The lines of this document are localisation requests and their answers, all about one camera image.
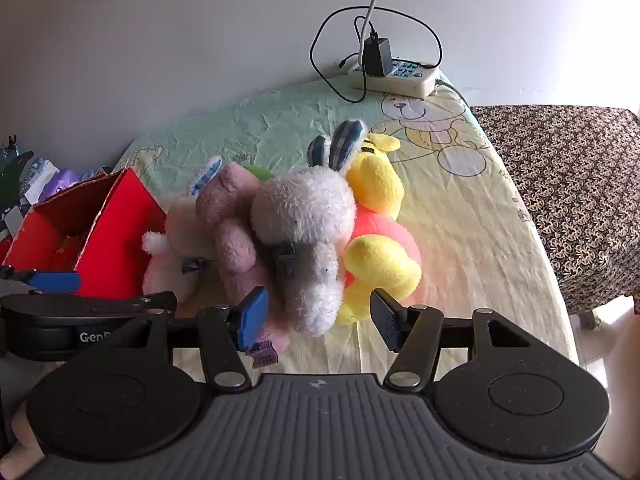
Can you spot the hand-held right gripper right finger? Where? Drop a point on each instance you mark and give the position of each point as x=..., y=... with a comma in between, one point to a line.
x=386, y=320

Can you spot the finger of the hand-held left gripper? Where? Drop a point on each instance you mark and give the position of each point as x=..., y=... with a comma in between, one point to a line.
x=55, y=282

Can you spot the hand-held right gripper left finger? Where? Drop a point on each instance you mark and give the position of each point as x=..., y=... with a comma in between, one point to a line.
x=252, y=317

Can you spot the yellow plush bear pink shirt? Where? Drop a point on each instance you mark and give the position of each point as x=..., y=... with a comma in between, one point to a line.
x=380, y=260

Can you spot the red cardboard box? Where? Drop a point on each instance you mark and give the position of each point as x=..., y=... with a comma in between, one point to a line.
x=120, y=230

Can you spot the pale pink plush bunny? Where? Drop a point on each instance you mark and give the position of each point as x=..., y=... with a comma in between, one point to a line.
x=225, y=210

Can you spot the grey plush bunny plaid ears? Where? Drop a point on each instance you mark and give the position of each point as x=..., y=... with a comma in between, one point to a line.
x=300, y=210

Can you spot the green plush toy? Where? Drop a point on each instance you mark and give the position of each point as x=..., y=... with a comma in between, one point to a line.
x=261, y=172

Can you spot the person's left hand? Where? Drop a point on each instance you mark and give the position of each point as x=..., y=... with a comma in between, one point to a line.
x=22, y=430

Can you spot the white card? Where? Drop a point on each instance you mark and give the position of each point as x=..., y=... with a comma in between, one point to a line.
x=14, y=220

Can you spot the blue white packet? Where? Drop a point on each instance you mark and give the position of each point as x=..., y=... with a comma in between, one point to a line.
x=40, y=172

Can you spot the dark green object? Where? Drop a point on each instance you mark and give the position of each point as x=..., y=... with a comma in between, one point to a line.
x=12, y=175

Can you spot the cartoon print bed sheet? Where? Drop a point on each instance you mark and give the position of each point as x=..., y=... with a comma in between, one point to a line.
x=475, y=210

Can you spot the white power strip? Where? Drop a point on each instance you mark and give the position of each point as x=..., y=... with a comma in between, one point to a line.
x=415, y=82

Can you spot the black power adapter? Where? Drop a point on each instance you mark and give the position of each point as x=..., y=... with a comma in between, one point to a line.
x=376, y=55

